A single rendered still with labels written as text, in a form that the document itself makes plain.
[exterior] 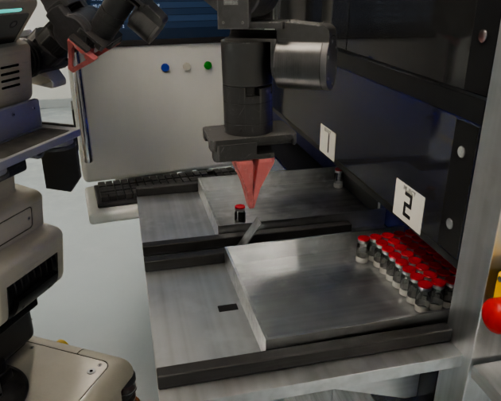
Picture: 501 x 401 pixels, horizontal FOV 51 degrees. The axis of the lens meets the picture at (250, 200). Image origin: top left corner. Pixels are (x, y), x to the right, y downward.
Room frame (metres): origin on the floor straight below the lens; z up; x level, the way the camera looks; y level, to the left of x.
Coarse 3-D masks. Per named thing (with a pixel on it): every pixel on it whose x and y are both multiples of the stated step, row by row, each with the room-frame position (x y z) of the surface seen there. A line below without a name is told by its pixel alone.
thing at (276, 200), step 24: (216, 192) 1.13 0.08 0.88; (240, 192) 1.13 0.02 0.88; (264, 192) 1.13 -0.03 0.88; (288, 192) 1.13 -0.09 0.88; (312, 192) 1.13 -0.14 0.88; (336, 192) 1.13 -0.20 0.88; (216, 216) 1.00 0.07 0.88; (264, 216) 1.00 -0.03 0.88; (288, 216) 1.00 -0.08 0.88; (312, 216) 0.93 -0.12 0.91; (336, 216) 0.94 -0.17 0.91; (360, 216) 0.95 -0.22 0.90; (384, 216) 0.97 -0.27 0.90
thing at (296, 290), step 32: (224, 256) 0.81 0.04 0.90; (256, 256) 0.82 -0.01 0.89; (288, 256) 0.83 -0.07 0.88; (320, 256) 0.83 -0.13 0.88; (352, 256) 0.83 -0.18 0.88; (256, 288) 0.73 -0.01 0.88; (288, 288) 0.73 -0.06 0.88; (320, 288) 0.73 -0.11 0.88; (352, 288) 0.73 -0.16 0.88; (384, 288) 0.73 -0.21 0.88; (256, 320) 0.60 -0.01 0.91; (288, 320) 0.64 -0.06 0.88; (320, 320) 0.64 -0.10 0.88; (352, 320) 0.64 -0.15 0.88; (384, 320) 0.60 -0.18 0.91; (416, 320) 0.61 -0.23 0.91
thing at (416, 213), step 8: (400, 184) 0.77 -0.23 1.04; (400, 192) 0.77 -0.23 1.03; (408, 192) 0.75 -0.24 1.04; (416, 192) 0.72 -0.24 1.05; (400, 200) 0.76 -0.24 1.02; (408, 200) 0.74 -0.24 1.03; (416, 200) 0.72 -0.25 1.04; (424, 200) 0.70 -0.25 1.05; (400, 208) 0.76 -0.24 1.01; (408, 208) 0.74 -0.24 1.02; (416, 208) 0.72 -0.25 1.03; (400, 216) 0.76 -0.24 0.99; (416, 216) 0.72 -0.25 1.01; (408, 224) 0.73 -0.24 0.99; (416, 224) 0.71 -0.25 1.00
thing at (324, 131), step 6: (324, 126) 1.09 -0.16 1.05; (324, 132) 1.09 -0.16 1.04; (330, 132) 1.06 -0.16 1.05; (324, 138) 1.09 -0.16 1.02; (330, 138) 1.06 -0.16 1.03; (324, 144) 1.08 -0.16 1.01; (330, 144) 1.05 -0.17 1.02; (324, 150) 1.08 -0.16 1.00; (330, 150) 1.05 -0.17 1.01; (330, 156) 1.05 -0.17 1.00
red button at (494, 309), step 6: (492, 300) 0.50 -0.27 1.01; (498, 300) 0.49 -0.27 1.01; (486, 306) 0.50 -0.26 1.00; (492, 306) 0.49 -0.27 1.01; (498, 306) 0.49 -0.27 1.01; (486, 312) 0.50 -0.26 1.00; (492, 312) 0.49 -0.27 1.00; (498, 312) 0.48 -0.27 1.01; (486, 318) 0.49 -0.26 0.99; (492, 318) 0.49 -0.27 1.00; (498, 318) 0.48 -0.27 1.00; (486, 324) 0.49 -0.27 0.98; (492, 324) 0.48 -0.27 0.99; (498, 324) 0.48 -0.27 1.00; (492, 330) 0.49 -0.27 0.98; (498, 330) 0.48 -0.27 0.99
